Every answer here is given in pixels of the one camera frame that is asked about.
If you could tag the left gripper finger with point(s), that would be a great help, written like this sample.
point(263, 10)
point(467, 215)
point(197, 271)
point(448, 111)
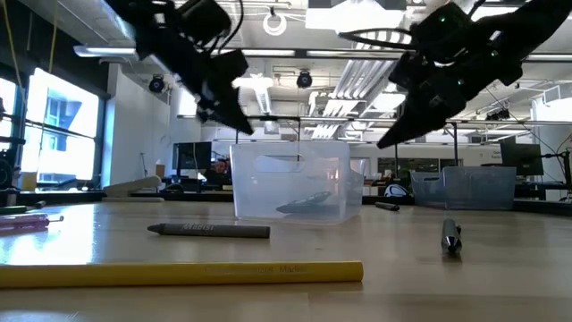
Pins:
point(239, 112)
point(216, 115)

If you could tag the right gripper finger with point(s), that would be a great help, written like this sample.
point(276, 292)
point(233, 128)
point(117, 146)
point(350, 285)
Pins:
point(413, 116)
point(429, 123)

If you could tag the clear plastic pen bin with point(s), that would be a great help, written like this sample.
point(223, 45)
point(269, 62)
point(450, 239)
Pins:
point(268, 188)

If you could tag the black pen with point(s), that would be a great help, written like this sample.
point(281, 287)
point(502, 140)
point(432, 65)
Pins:
point(308, 209)
point(387, 206)
point(315, 197)

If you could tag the yellow coloured pencil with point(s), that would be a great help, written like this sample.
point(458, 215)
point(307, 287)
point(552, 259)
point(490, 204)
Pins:
point(179, 273)

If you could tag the green pencil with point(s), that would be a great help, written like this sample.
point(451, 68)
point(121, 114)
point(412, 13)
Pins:
point(11, 209)

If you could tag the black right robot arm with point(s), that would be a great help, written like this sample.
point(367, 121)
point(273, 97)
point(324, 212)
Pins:
point(536, 22)

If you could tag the black computer monitor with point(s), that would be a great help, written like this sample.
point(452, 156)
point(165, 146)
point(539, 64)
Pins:
point(520, 158)
point(192, 155)

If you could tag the person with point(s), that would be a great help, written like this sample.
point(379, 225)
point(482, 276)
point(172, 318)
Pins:
point(220, 167)

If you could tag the grey translucent plastic bin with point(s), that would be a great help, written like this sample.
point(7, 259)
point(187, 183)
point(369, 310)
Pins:
point(469, 188)

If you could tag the white grey stapler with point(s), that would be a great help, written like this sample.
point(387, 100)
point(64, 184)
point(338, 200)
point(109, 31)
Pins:
point(134, 185)

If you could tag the dark grey Madisi crayon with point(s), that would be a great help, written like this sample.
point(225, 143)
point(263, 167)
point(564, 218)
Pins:
point(210, 231)

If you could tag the yellow container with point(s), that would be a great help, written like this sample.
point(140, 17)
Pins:
point(29, 182)

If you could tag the pink pen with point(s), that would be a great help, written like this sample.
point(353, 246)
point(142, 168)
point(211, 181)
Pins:
point(22, 221)

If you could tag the black background gantry frame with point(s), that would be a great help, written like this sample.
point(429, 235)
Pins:
point(277, 118)

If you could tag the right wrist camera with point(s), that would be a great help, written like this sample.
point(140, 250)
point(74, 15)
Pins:
point(447, 33)

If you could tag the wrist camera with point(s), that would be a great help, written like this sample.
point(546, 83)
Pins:
point(447, 33)
point(203, 20)

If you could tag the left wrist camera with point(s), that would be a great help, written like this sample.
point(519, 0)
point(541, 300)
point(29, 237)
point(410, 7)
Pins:
point(203, 20)

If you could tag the black ceiling camera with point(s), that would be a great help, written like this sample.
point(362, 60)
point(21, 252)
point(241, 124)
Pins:
point(156, 83)
point(304, 79)

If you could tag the black aluminium table frame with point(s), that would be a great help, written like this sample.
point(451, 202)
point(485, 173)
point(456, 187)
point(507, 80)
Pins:
point(549, 205)

